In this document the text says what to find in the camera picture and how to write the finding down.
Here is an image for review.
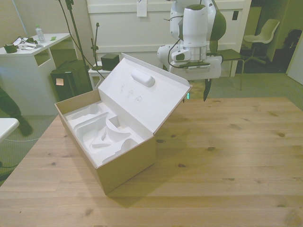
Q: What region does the white handheld device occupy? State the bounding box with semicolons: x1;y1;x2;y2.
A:
18;41;36;51

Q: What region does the cardboard box with hinged lid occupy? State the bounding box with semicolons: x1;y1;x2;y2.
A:
54;52;193;196

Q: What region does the small white side table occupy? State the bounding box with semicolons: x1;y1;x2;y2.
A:
88;61;124;91

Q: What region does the black equipment case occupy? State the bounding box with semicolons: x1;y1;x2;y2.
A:
50;61;92;101

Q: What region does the person's dark trouser leg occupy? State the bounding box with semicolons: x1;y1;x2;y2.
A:
0;86;34;137

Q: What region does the white paper sheet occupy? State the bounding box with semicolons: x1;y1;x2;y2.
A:
136;0;148;17

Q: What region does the white moulded foam insert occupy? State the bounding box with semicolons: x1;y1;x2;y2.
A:
62;101;145;167

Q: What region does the black cube speaker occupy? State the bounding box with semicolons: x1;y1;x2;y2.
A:
100;53;120;71

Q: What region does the clear plastic water bottle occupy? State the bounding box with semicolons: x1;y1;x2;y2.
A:
35;24;46;44

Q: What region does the white rounded table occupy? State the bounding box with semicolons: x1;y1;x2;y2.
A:
0;117;20;143

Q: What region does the black backpack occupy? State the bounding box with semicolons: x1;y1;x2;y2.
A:
283;29;303;57

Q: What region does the white desk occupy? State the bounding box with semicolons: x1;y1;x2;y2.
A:
0;33;79;116

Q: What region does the dark olive chair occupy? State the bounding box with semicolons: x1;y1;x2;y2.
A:
209;10;245;91

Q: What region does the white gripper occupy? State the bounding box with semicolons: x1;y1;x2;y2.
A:
168;55;223;103

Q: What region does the white plastic chair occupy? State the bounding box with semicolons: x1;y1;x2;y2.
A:
243;18;280;64

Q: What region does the black microphone stand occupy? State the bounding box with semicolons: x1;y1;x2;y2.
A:
90;22;103;71

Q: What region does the black tripod stand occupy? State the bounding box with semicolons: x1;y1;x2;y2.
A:
57;0;105;92

